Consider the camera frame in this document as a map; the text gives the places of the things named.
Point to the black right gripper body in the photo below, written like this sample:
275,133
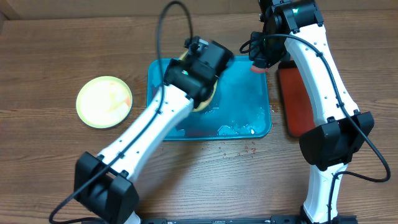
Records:
268,49

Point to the orange green sponge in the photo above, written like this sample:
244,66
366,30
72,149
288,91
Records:
258,70

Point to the yellow plate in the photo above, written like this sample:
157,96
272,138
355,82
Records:
205,103
104,102

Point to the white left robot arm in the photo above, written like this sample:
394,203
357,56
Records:
104,183

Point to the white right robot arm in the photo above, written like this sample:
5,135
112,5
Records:
296,29

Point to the teal plastic tray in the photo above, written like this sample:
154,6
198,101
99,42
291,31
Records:
240,108

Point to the red black tray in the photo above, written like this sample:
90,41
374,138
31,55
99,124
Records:
296,103

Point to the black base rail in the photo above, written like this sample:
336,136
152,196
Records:
276,219

